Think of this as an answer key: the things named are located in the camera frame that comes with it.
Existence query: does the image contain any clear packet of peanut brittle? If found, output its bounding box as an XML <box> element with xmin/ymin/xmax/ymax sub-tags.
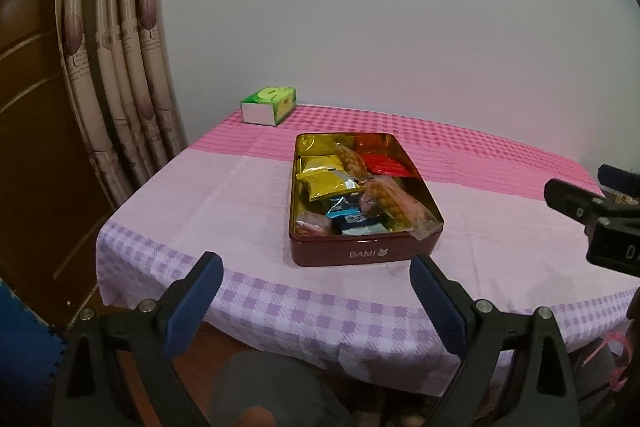
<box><xmin>334</xmin><ymin>144</ymin><xmax>369</xmax><ymax>178</ymax></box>

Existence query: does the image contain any red tin box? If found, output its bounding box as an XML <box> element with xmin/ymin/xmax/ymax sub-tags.
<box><xmin>288</xmin><ymin>133</ymin><xmax>445</xmax><ymax>268</ymax></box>

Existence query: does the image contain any brown wooden door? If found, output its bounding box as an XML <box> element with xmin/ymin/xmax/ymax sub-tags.
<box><xmin>0</xmin><ymin>0</ymin><xmax>118</xmax><ymax>323</ymax></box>

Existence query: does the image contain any clear packet of orange snacks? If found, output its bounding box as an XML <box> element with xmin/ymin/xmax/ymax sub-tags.
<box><xmin>359</xmin><ymin>176</ymin><xmax>444</xmax><ymax>241</ymax></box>

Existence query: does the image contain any small blue snack packet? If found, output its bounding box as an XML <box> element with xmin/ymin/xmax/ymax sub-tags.
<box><xmin>326</xmin><ymin>198</ymin><xmax>362</xmax><ymax>219</ymax></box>

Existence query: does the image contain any blue foam floor mat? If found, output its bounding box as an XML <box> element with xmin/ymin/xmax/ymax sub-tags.
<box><xmin>0</xmin><ymin>278</ymin><xmax>69</xmax><ymax>427</ymax></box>

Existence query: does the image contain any red snack packet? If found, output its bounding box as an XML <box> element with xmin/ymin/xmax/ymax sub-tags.
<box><xmin>356</xmin><ymin>135</ymin><xmax>410</xmax><ymax>178</ymax></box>

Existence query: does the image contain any pink checked tablecloth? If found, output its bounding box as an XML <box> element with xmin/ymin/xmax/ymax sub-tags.
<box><xmin>95</xmin><ymin>103</ymin><xmax>638</xmax><ymax>398</ymax></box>

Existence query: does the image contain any pink patterned snack box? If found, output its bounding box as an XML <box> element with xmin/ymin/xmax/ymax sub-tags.
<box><xmin>295</xmin><ymin>212</ymin><xmax>334</xmax><ymax>238</ymax></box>

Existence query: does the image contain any green tissue box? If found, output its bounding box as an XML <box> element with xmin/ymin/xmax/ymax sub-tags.
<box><xmin>240</xmin><ymin>85</ymin><xmax>297</xmax><ymax>127</ymax></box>

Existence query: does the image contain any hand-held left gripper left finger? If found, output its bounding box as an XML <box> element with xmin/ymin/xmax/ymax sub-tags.
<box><xmin>52</xmin><ymin>252</ymin><xmax>224</xmax><ymax>427</ymax></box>

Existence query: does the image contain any person's leg in grey shorts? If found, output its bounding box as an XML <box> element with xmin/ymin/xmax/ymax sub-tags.
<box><xmin>207</xmin><ymin>351</ymin><xmax>356</xmax><ymax>427</ymax></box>

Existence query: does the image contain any yellow packet with silver patches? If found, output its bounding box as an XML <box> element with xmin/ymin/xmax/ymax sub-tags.
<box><xmin>296</xmin><ymin>170</ymin><xmax>364</xmax><ymax>202</ymax></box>

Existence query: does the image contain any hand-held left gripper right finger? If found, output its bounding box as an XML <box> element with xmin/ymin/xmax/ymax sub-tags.
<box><xmin>410</xmin><ymin>254</ymin><xmax>583</xmax><ymax>427</ymax></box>

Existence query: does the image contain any beige patterned curtain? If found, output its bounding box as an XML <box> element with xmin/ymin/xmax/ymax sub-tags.
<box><xmin>54</xmin><ymin>0</ymin><xmax>189</xmax><ymax>211</ymax></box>

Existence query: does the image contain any blue cracker packet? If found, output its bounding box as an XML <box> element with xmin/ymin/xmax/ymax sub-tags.
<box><xmin>332</xmin><ymin>214</ymin><xmax>389</xmax><ymax>236</ymax></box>

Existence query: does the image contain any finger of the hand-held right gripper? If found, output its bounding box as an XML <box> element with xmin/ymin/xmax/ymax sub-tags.
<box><xmin>598</xmin><ymin>164</ymin><xmax>640</xmax><ymax>208</ymax></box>
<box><xmin>544</xmin><ymin>178</ymin><xmax>607</xmax><ymax>229</ymax></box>

